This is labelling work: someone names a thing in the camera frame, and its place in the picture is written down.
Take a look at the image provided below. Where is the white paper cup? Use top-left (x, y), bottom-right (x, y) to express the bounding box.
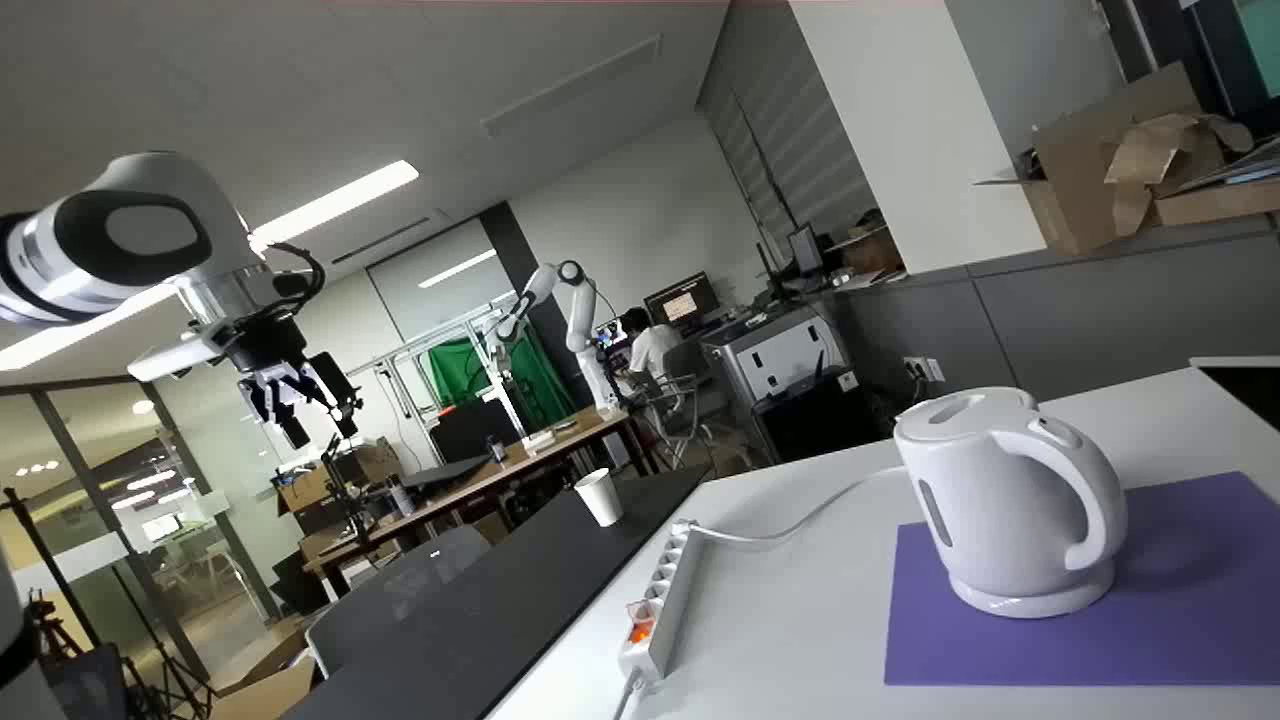
top-left (573, 462), bottom-right (628, 532)

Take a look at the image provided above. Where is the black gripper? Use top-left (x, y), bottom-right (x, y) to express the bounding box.
top-left (231, 307), bottom-right (370, 450)

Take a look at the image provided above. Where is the long ceiling light panel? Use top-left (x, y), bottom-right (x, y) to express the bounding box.
top-left (0, 293), bottom-right (180, 375)

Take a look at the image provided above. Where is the grey partition wall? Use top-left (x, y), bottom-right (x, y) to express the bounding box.
top-left (831, 216), bottom-right (1280, 408)

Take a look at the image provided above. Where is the white power strip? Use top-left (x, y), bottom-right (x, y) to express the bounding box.
top-left (618, 514), bottom-right (710, 683)

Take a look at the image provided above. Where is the brown cardboard floor box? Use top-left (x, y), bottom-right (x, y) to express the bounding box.
top-left (210, 622), bottom-right (324, 720)

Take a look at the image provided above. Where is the seated person in white shirt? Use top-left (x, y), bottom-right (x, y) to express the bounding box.
top-left (618, 304), bottom-right (691, 404)

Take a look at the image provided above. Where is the short ceiling light panel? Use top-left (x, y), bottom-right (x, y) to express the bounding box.
top-left (246, 155), bottom-right (425, 256)

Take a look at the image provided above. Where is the purple table mat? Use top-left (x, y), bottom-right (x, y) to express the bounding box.
top-left (880, 467), bottom-right (1280, 693)

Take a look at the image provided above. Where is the white cabinet with handles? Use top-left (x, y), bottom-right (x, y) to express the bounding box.
top-left (710, 304), bottom-right (861, 413)

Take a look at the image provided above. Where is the black computer monitor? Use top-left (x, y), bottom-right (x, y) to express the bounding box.
top-left (641, 271), bottom-right (725, 331)

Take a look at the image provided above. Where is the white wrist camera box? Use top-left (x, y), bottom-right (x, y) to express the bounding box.
top-left (124, 327), bottom-right (228, 382)

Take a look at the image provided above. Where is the black camera tripod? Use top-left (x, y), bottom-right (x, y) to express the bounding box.
top-left (0, 485), bottom-right (218, 720)

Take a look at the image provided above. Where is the white power strip cord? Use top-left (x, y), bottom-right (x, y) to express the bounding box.
top-left (608, 663), bottom-right (649, 720)

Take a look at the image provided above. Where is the long wooden work table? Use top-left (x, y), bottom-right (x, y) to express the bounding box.
top-left (302, 408), bottom-right (631, 593)

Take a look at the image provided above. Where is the white kettle power cable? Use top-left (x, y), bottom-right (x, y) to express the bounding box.
top-left (686, 462), bottom-right (913, 551)

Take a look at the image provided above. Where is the large open cardboard box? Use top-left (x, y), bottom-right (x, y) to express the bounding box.
top-left (978, 56), bottom-right (1280, 258)

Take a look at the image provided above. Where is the white wall outlet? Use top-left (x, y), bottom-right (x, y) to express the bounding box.
top-left (903, 351), bottom-right (952, 392)

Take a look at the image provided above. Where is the green screen cloth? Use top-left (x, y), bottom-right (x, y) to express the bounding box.
top-left (420, 327), bottom-right (581, 437)

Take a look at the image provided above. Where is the white electric kettle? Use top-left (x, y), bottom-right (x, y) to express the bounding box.
top-left (889, 382), bottom-right (1131, 622)

